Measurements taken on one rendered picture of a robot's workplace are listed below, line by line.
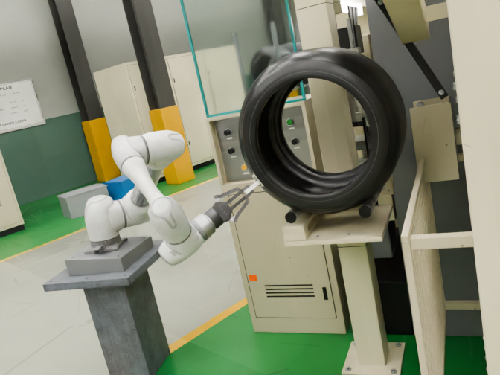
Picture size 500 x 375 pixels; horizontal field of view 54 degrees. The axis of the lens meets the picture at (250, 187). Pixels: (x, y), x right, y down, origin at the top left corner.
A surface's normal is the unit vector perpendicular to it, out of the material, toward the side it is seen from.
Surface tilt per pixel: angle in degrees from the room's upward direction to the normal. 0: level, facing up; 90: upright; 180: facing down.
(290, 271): 90
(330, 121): 90
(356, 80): 83
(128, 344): 90
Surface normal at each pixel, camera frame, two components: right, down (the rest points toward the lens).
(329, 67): -0.33, 0.11
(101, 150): 0.68, 0.03
